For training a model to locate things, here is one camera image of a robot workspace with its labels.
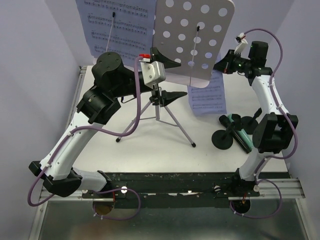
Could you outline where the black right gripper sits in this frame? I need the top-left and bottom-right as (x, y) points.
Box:
(210, 50), (251, 75)

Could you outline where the lilac tripod music stand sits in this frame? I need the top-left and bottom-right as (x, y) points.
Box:
(116, 0), (237, 148)

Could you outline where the black toy microphone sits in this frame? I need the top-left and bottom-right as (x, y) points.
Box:
(218, 114), (253, 154)

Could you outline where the black clip microphone stand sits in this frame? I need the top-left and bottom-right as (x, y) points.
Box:
(240, 108), (262, 135)

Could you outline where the green toy microphone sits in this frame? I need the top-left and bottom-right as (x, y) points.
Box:
(232, 122), (253, 154)

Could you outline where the white sheet music page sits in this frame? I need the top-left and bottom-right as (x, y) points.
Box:
(187, 70), (227, 117)

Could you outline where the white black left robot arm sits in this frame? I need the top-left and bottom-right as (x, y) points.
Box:
(29, 47), (181, 198)

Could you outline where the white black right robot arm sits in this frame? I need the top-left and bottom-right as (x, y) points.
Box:
(213, 41), (299, 196)

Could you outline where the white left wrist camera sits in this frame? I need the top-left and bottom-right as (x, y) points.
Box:
(139, 53), (166, 88)

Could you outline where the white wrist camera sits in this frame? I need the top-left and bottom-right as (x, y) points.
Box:
(234, 32), (248, 54)
(139, 53), (166, 88)

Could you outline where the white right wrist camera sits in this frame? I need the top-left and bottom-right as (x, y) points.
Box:
(234, 32), (248, 54)

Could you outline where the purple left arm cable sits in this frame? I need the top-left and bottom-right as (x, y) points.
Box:
(27, 56), (151, 221)

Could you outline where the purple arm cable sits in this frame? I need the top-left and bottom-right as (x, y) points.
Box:
(229, 27), (300, 218)
(27, 56), (151, 221)

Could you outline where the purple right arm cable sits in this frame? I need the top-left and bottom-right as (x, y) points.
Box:
(229, 27), (300, 218)

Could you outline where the aluminium left side rail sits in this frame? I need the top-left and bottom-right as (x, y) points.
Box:
(65, 66), (87, 129)

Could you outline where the aluminium rail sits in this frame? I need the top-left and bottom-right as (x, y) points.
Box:
(51, 179), (305, 202)
(65, 66), (87, 129)

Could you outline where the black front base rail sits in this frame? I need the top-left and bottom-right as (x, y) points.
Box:
(82, 172), (260, 209)

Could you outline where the aluminium front rail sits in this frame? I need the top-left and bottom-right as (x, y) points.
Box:
(51, 179), (305, 202)

